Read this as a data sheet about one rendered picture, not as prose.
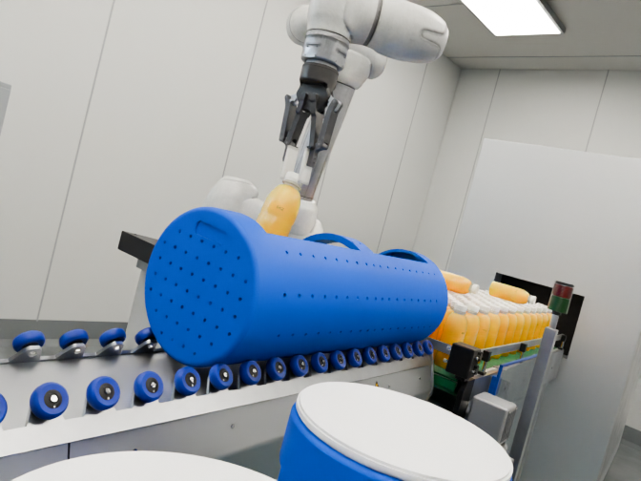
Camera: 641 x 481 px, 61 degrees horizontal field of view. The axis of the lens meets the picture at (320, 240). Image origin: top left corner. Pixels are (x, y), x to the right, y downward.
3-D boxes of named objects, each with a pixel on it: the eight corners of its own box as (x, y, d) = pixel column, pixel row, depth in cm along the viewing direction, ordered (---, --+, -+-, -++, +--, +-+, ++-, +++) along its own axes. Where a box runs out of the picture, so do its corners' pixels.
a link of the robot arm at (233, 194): (192, 233, 179) (213, 170, 180) (244, 250, 184) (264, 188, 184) (192, 236, 164) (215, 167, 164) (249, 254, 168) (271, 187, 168)
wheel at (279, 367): (266, 354, 105) (274, 351, 104) (281, 365, 107) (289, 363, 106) (262, 374, 101) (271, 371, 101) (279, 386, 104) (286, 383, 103)
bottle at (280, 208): (237, 261, 110) (276, 180, 113) (270, 275, 110) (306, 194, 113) (237, 258, 103) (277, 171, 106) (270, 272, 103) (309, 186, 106)
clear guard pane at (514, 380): (461, 507, 178) (500, 366, 176) (520, 454, 243) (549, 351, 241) (463, 508, 178) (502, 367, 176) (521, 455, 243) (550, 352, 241)
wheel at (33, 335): (19, 327, 82) (22, 339, 81) (48, 327, 86) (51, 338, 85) (6, 344, 84) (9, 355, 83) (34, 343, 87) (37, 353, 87)
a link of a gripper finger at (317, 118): (320, 99, 110) (326, 98, 110) (317, 153, 110) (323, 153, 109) (310, 93, 107) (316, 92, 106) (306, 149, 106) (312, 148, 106)
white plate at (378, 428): (501, 425, 80) (499, 432, 80) (323, 366, 86) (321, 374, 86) (530, 515, 53) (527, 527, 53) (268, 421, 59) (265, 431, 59)
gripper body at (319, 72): (294, 59, 108) (282, 105, 108) (328, 60, 103) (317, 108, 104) (315, 72, 114) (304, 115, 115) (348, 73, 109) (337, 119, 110)
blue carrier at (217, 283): (126, 329, 105) (168, 188, 102) (353, 322, 177) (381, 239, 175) (226, 397, 89) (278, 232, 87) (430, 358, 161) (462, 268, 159)
